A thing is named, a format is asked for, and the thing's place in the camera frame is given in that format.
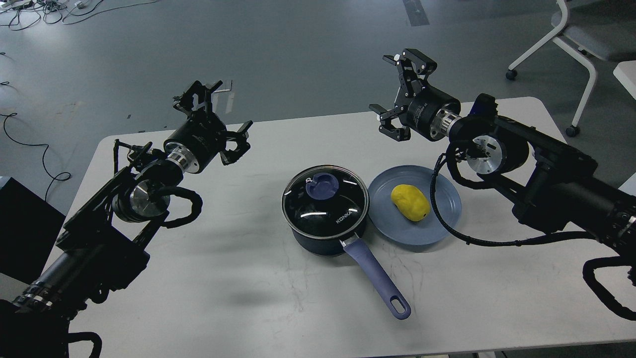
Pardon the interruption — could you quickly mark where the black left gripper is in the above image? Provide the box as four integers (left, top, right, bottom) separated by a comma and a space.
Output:
163, 80, 253, 173

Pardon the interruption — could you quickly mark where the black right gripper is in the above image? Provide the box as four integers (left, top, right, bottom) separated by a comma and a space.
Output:
369, 48, 461, 141

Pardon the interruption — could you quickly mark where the glass lid purple knob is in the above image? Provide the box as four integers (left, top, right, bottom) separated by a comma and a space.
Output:
281, 165, 370, 240

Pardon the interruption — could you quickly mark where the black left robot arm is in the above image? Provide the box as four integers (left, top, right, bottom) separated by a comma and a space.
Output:
1, 81, 252, 358

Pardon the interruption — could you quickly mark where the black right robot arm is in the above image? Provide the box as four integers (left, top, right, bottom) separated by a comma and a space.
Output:
369, 48, 636, 320

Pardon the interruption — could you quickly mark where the blue round plate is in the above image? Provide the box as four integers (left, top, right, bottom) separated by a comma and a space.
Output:
368, 165, 462, 247

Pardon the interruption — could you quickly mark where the white office chair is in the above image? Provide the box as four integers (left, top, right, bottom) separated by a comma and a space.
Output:
506, 0, 636, 137

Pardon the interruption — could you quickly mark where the black box at left edge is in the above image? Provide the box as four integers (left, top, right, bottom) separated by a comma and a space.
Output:
0, 176, 66, 283

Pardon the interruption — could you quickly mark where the white table corner right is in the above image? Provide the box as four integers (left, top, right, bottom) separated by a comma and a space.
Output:
613, 60, 636, 99

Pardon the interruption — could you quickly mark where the dark blue saucepan purple handle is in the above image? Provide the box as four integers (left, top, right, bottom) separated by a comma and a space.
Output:
282, 165, 412, 320

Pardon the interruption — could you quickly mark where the tangled cables and power strip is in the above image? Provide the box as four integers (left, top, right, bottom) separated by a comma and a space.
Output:
0, 0, 162, 31

